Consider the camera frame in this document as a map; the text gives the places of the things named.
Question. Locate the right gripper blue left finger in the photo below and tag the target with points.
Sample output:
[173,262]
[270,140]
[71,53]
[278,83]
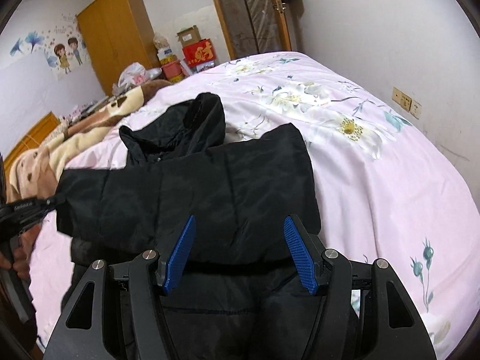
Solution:
[178,255]

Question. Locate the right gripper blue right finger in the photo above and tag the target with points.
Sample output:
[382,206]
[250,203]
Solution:
[300,253]

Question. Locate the black puffer jacket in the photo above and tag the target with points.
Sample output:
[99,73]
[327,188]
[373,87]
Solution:
[239,296]

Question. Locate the person left hand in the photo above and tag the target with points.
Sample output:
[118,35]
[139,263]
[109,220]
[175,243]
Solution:
[22,253]

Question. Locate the brown dog print blanket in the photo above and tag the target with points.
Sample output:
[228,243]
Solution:
[36,172]

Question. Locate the wooden headboard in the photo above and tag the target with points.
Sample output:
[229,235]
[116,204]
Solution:
[33,138]

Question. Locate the pink floral duvet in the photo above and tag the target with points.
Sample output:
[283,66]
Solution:
[399,235]

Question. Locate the pink plastic bucket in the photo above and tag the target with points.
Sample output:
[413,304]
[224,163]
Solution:
[173,71]

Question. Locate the white plastic bag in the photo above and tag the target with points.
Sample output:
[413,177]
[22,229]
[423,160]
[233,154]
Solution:
[134,75]

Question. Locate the red gift box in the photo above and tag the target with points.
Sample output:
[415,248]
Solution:
[200,52]

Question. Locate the brown cardboard box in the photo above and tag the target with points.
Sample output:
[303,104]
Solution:
[189,36]

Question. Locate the wooden wardrobe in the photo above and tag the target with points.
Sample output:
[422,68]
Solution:
[117,33]

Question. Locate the cartoon couple wall sticker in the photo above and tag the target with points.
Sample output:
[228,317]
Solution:
[66,54]

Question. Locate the wall socket plate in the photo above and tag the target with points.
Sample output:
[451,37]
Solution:
[410,105]

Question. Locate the wooden door frame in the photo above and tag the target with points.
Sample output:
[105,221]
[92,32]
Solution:
[253,27]

